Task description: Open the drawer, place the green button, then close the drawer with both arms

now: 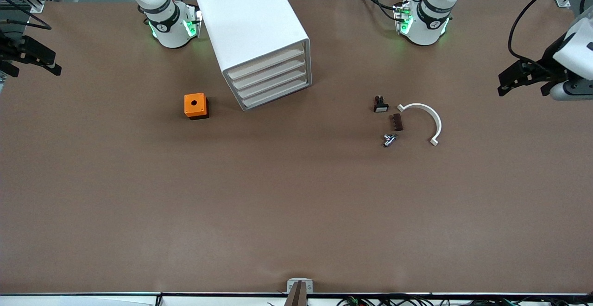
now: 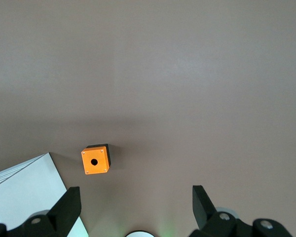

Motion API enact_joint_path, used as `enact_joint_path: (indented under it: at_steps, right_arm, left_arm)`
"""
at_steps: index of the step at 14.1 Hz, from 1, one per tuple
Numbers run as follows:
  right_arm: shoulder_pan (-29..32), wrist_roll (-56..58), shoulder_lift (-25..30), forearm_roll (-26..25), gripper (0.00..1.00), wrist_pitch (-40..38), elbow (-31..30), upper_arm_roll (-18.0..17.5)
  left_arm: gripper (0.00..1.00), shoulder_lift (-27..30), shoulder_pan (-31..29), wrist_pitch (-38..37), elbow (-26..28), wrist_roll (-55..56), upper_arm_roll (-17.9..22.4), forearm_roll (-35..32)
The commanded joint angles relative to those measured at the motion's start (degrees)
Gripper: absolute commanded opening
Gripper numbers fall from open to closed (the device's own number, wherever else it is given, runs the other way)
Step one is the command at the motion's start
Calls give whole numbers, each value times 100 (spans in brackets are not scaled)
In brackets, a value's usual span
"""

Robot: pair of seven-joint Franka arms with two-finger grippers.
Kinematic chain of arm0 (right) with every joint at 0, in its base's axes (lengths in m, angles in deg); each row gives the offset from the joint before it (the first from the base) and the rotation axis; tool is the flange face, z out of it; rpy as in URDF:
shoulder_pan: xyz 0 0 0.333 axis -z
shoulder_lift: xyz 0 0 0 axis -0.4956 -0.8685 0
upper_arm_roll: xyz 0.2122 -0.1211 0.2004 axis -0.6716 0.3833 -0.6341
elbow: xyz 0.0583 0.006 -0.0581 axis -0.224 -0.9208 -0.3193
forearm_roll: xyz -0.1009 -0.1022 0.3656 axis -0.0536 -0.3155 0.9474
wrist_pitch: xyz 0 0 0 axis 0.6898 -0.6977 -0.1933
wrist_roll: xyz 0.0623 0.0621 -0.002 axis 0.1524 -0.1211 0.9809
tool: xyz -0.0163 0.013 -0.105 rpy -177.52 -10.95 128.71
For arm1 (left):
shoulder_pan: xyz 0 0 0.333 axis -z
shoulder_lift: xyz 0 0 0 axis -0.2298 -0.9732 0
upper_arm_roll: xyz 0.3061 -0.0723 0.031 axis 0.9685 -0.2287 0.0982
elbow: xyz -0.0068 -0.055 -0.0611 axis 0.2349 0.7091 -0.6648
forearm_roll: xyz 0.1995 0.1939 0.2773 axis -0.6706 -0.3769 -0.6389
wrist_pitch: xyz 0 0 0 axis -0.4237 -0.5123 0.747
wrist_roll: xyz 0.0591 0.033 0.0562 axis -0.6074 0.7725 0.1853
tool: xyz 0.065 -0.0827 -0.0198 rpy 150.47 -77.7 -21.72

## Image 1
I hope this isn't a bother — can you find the orange button enclosure box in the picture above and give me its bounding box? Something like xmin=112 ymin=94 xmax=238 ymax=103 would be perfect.
xmin=183 ymin=92 xmax=210 ymax=121

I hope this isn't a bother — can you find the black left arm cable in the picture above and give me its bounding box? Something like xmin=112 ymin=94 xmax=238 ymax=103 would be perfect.
xmin=508 ymin=0 xmax=593 ymax=63

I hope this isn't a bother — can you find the grey metal bracket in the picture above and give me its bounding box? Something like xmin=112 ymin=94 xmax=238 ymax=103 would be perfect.
xmin=287 ymin=278 xmax=314 ymax=306

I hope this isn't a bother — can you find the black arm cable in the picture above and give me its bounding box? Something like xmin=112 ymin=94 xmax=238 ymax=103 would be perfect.
xmin=508 ymin=0 xmax=593 ymax=63
xmin=0 ymin=0 xmax=52 ymax=31

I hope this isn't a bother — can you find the white table edge rail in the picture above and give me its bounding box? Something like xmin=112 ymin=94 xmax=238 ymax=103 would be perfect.
xmin=0 ymin=292 xmax=593 ymax=306

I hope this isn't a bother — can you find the white curved plastic piece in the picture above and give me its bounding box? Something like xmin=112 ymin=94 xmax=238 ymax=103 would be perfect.
xmin=397 ymin=103 xmax=442 ymax=147

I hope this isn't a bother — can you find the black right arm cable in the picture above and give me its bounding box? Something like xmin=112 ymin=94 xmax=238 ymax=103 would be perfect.
xmin=0 ymin=0 xmax=52 ymax=31

